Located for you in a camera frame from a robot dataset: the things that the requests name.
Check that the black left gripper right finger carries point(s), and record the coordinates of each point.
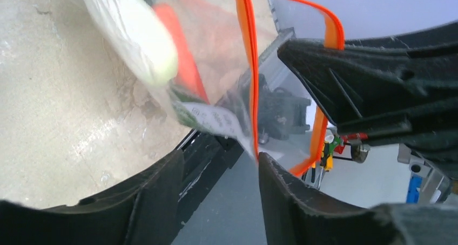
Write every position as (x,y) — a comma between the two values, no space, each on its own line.
(295,213)

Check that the white toy radish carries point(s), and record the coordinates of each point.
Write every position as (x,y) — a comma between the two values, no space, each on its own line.
(138,36)

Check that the orange toy carrot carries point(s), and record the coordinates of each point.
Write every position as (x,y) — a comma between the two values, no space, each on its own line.
(188,75)

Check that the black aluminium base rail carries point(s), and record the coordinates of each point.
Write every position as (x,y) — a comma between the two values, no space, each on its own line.
(220,201)

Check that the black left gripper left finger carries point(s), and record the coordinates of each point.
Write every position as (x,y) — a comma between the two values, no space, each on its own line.
(139,210)

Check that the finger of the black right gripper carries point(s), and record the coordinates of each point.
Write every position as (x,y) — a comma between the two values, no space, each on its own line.
(397,89)

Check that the clear zip top bag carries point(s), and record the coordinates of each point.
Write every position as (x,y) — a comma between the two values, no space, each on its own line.
(226,42)

